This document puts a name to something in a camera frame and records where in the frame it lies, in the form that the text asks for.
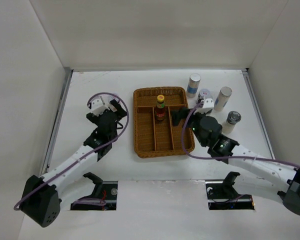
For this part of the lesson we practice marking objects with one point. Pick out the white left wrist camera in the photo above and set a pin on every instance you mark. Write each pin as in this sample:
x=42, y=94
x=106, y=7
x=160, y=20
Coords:
x=98, y=105

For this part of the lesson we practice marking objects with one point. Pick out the salt grinder clear grey top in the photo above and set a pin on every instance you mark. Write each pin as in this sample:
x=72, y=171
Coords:
x=232, y=119

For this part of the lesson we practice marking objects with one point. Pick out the white canister blue label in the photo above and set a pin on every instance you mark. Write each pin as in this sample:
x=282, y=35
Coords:
x=222, y=98

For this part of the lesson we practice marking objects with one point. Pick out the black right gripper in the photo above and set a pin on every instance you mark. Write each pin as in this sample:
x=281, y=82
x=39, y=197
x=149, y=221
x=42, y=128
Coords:
x=178, y=115

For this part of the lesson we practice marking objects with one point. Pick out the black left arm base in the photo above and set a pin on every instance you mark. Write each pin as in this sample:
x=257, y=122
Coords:
x=103, y=196

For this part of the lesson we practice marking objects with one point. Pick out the blue label silver-lid canister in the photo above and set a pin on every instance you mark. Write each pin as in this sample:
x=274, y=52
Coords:
x=193, y=85

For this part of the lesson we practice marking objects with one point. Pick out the red sauce bottle yellow cap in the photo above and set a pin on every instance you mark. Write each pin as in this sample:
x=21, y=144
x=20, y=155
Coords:
x=160, y=109

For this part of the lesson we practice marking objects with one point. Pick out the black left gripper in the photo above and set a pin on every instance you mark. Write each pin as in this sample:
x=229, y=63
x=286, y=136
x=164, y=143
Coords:
x=120, y=112

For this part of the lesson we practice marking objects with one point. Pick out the dark spice jar white lid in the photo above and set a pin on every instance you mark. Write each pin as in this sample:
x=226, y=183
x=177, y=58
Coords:
x=113, y=97

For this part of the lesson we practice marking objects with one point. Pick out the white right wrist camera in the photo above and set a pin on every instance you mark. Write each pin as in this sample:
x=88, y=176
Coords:
x=207, y=103

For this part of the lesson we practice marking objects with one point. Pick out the dark jar red-label lid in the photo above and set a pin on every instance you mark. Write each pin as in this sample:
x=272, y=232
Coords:
x=203, y=94

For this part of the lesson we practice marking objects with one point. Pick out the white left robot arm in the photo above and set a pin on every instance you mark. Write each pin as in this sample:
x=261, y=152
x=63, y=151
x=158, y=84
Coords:
x=71, y=183

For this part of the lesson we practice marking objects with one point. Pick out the brown wicker divided tray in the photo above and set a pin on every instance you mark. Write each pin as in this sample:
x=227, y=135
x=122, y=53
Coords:
x=153, y=138

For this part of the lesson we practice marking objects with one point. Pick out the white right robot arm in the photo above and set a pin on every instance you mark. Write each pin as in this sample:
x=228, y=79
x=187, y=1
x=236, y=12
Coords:
x=282, y=178

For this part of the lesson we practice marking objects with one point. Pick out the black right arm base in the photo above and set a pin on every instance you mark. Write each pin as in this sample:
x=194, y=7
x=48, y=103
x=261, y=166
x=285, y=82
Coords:
x=221, y=195

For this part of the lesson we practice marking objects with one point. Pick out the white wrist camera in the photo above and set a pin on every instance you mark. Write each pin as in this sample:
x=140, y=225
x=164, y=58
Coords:
x=98, y=105
x=207, y=103

